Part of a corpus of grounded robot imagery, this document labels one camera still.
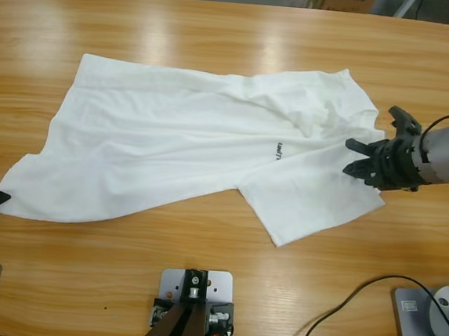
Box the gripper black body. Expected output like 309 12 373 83
341 127 429 194

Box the white t-shirt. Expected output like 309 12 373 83
0 38 398 257

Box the cardboard box with AUX print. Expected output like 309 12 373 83
320 0 382 16

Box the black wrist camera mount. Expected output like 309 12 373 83
386 105 425 135

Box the long black cable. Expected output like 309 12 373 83
278 265 449 336

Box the grey metal frame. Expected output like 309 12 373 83
393 0 423 20

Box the black side bracket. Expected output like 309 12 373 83
150 296 178 329
205 298 237 329

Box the black post clamp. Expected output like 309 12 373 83
179 266 212 308

